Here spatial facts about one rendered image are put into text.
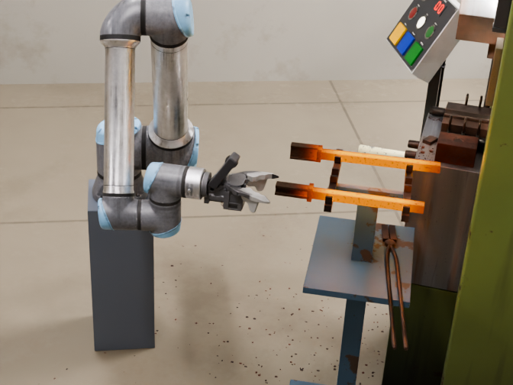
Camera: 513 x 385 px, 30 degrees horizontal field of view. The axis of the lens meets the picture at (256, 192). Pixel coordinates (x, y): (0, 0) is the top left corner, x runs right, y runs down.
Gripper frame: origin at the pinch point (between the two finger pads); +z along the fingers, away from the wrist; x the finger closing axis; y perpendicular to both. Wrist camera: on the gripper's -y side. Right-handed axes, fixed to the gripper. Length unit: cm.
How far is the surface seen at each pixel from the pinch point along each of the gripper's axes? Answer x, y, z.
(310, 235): -131, 97, -1
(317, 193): 1.4, -0.5, 12.1
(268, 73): -295, 92, -49
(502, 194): -8, -3, 62
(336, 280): 2.5, 26.4, 19.6
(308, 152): -23.1, 0.0, 5.9
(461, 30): -50, -33, 46
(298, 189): 1.3, -1.1, 6.5
